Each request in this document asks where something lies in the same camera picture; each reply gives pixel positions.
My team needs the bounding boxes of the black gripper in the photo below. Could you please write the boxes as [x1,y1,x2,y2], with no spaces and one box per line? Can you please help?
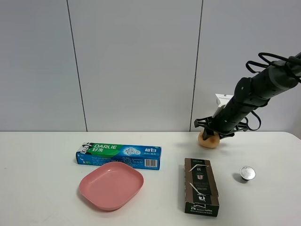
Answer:
[194,98,256,140]

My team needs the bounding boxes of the yellow spotted potato toy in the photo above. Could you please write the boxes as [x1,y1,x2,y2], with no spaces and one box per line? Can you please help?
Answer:
[198,131,220,149]

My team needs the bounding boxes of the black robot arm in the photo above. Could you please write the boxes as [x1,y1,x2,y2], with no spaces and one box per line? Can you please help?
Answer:
[194,52,301,141]

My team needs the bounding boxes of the silver coffee capsule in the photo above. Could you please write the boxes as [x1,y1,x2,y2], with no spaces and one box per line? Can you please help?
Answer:
[239,166,256,182]

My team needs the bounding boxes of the brown coffee capsule box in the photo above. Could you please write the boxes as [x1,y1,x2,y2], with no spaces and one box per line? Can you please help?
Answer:
[184,158,220,217]

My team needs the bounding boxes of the Darlie toothpaste box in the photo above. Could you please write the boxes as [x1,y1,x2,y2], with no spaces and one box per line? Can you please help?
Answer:
[76,142,162,170]

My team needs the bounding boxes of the pink plastic plate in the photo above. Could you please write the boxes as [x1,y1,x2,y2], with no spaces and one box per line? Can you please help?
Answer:
[79,161,144,211]

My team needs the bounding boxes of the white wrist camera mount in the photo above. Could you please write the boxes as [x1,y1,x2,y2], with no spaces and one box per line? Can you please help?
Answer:
[212,94,233,118]

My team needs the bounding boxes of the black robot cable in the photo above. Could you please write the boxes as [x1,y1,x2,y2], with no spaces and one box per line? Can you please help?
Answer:
[246,52,301,83]

